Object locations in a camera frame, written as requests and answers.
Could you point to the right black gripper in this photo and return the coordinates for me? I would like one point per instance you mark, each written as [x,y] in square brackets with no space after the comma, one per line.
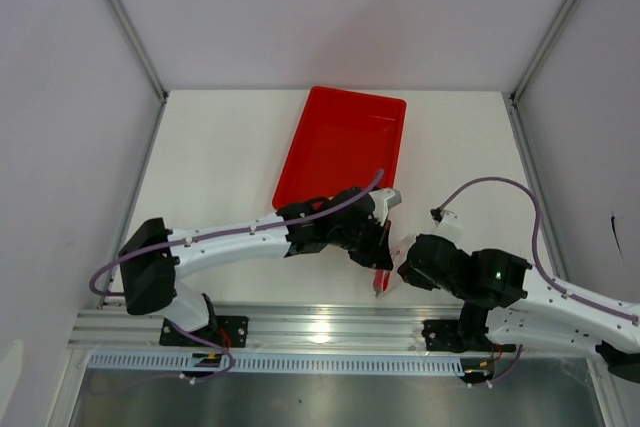
[415,277]

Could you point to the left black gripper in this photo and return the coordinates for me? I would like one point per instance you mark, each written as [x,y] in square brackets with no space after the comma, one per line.
[377,255]

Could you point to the red chili pepper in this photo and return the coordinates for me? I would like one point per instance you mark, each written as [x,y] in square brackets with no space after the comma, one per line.
[385,281]

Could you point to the clear zip top bag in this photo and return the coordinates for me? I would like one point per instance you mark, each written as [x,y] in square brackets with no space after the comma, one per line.
[404,246]

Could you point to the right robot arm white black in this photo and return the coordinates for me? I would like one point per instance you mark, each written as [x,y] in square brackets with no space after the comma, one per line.
[508,304]

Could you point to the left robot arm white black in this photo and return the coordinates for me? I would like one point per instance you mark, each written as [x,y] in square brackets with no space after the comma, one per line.
[156,259]

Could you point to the red plastic tray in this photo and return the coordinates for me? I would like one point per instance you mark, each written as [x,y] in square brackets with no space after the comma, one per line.
[343,138]

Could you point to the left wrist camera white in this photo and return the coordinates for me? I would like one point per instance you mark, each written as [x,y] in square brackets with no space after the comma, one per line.
[384,200]

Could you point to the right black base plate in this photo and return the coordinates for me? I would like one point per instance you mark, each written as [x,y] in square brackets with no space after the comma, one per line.
[467,333]

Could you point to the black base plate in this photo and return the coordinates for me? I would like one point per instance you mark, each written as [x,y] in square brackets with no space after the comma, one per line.
[467,333]
[231,332]

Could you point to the aluminium mounting rail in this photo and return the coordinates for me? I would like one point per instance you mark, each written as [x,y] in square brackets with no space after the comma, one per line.
[323,329]

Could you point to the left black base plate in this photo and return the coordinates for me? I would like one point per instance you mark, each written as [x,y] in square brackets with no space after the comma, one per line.
[231,332]

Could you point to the right aluminium frame post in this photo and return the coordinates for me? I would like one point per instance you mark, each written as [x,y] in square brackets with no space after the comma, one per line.
[543,49]

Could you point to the aluminium frame post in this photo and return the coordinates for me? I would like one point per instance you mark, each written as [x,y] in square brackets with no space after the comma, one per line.
[543,49]
[136,46]

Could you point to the slotted cable duct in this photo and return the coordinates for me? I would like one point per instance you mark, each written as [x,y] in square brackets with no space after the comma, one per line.
[411,365]

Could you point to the left aluminium frame post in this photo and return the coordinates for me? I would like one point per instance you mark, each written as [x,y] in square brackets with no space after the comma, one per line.
[136,46]

